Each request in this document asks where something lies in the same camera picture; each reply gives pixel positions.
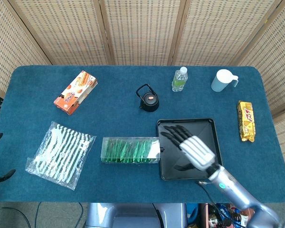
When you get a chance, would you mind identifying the cluttered snack crate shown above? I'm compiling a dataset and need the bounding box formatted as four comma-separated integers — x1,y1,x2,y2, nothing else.
199,203,255,228

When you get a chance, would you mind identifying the clear plastic box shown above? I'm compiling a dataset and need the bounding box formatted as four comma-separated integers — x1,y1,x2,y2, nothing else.
101,136,162,165

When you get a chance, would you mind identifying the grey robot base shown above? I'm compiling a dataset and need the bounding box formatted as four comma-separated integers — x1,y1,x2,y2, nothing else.
85,202,188,228

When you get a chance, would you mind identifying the orange biscuit box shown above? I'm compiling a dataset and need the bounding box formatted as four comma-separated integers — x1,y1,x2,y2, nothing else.
53,70,98,116

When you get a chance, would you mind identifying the black floor cable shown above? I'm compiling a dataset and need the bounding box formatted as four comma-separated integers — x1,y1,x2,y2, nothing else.
0,206,32,228

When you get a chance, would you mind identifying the blue tablecloth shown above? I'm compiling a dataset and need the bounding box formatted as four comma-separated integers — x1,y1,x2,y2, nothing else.
0,65,285,204

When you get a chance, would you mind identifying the striped clear plastic bag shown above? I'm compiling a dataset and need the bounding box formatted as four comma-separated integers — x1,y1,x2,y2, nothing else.
25,120,97,191

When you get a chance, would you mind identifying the black base cable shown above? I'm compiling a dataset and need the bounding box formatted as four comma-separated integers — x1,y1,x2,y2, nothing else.
152,203,165,228

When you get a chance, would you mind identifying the clear bottle green label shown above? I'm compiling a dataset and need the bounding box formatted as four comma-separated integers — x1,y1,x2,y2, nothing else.
171,66,189,93

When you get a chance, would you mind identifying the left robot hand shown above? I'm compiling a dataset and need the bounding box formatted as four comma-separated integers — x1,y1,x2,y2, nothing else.
0,132,16,187

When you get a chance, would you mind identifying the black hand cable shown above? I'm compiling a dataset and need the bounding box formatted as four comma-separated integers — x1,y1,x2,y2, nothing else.
195,180,228,228

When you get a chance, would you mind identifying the yellow snack packet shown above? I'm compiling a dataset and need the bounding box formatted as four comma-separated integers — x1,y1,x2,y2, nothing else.
237,100,256,143

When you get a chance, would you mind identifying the light blue handled cup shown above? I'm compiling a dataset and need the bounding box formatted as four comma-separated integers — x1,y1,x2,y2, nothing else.
210,68,239,93

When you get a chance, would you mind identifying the black plastic tray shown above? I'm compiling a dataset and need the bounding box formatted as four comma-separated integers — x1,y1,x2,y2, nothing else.
156,118,224,181

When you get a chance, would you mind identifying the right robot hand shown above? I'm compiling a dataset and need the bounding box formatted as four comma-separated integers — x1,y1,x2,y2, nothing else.
160,124,220,175

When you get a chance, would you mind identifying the black cast iron teapot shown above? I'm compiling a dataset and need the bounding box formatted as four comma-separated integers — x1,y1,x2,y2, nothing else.
135,83,160,113

